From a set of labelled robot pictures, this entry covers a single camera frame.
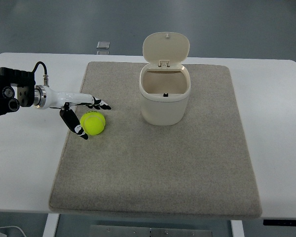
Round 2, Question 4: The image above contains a beige felt mat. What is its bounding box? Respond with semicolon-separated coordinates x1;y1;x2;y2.
49;62;262;219

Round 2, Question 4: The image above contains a white right table leg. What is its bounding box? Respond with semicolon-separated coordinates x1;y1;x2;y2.
230;220;245;237

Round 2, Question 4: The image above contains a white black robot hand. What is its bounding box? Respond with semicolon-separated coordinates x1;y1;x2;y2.
42;86;111;140

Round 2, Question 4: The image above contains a white table leg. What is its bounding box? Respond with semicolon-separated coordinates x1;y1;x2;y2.
230;220;245;237
42;214;60;237

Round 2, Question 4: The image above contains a white cable on floor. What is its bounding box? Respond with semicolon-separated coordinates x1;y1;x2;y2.
0;225;27;237

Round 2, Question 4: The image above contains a white left table leg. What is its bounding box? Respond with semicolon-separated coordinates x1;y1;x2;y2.
42;214;60;237

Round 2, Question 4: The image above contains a yellow tennis ball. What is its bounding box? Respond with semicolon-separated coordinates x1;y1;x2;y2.
80;111;106;136

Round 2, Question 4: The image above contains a cream bin with open lid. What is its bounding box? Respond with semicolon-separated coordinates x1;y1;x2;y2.
139;32;191;126

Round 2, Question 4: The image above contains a black table control panel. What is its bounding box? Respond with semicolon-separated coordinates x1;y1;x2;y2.
263;219;296;227

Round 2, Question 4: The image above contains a floor outlet plate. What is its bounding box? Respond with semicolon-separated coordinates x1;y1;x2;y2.
97;41;110;49

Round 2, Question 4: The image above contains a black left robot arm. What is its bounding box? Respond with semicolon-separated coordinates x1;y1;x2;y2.
0;61;48;116

